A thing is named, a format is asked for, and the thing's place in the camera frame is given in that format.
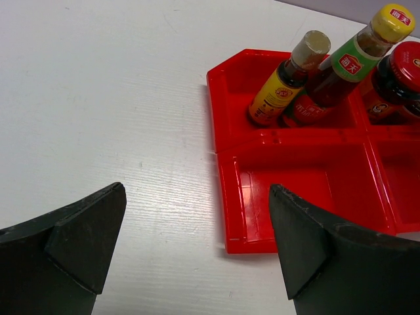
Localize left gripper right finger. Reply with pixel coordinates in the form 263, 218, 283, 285
268, 184, 419, 314

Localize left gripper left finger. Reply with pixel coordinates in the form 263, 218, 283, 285
1, 182, 127, 314

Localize small yellow-label dark bottle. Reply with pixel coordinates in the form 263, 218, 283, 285
248, 30, 331, 127

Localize yellow-cap sauce bottle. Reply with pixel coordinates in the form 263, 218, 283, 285
279, 3, 415, 127

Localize red-lid chili sauce jar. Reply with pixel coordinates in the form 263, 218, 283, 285
360, 41, 419, 124

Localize red four-compartment plastic tray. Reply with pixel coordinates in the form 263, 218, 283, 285
207, 49, 419, 254

